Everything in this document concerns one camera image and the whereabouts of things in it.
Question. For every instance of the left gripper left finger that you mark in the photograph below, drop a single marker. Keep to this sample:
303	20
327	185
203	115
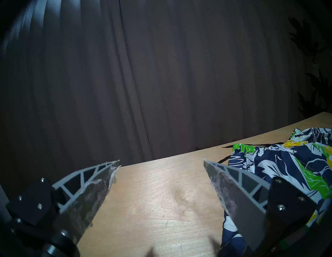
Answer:
77	202

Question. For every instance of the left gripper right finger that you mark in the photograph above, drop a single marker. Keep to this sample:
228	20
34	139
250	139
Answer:
246	207

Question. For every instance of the floral print shorts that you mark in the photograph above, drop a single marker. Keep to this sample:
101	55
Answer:
272	160

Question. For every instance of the tall dark leafy plant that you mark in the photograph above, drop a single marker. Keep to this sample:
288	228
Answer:
308	106

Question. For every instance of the grey pleated curtain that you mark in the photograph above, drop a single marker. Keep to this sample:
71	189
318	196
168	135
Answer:
155	77

